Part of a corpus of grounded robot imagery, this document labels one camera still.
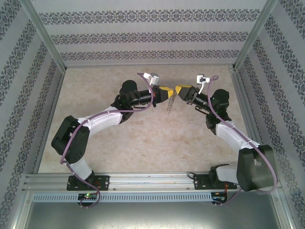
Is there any slotted grey cable duct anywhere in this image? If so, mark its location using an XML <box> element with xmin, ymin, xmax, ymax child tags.
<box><xmin>32</xmin><ymin>192</ymin><xmax>213</xmax><ymax>202</ymax></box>

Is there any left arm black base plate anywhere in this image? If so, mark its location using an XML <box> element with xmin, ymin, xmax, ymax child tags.
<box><xmin>66</xmin><ymin>175</ymin><xmax>110</xmax><ymax>191</ymax></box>

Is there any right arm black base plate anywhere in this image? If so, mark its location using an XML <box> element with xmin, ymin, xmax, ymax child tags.
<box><xmin>193</xmin><ymin>174</ymin><xmax>237</xmax><ymax>191</ymax></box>

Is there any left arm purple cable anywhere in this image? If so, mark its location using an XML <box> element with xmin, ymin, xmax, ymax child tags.
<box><xmin>61</xmin><ymin>72</ymin><xmax>154</xmax><ymax>208</ymax></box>

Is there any aluminium side rail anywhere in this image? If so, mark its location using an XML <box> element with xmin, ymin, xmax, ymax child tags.
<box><xmin>228</xmin><ymin>66</ymin><xmax>271</xmax><ymax>171</ymax></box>
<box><xmin>33</xmin><ymin>69</ymin><xmax>66</xmax><ymax>174</ymax></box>

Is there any grey metal sheet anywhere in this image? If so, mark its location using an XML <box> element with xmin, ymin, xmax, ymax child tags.
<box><xmin>22</xmin><ymin>190</ymin><xmax>290</xmax><ymax>229</ymax></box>

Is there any aluminium mounting rail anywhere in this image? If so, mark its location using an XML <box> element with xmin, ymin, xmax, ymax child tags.
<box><xmin>22</xmin><ymin>173</ymin><xmax>281</xmax><ymax>191</ymax></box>

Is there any aluminium frame post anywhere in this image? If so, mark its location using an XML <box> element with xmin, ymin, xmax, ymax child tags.
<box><xmin>233</xmin><ymin>0</ymin><xmax>279</xmax><ymax>71</ymax></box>
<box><xmin>19</xmin><ymin>0</ymin><xmax>67</xmax><ymax>71</ymax></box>

